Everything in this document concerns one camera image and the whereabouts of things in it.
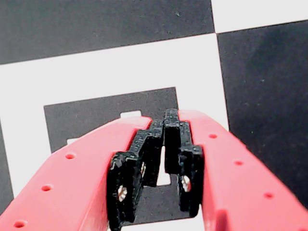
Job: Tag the black white marker checkerboard mat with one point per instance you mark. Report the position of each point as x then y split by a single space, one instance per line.
96 72

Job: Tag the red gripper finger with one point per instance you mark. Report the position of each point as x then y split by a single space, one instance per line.
235 187
72 187

